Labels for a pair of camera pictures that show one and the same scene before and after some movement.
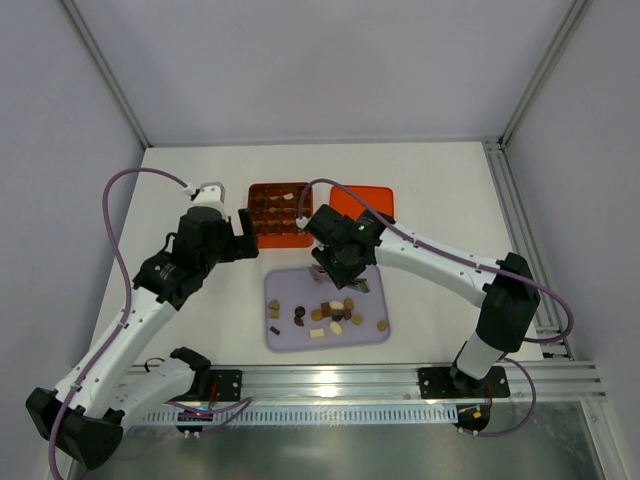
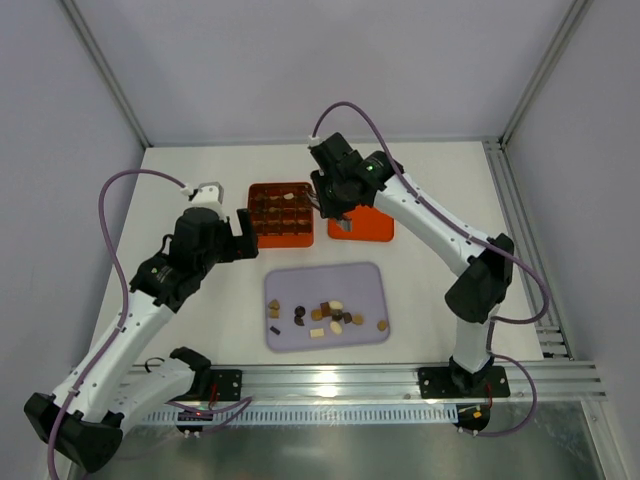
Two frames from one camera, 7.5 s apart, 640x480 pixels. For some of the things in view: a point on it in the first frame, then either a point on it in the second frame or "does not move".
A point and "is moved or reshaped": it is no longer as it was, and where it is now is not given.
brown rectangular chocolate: (325, 309) does not move
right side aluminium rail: (551, 321) does not move
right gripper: (338, 275) → (326, 201)
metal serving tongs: (320, 274) is moved or reshaped
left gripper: (240, 238) does not move
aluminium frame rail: (394, 382) does not move
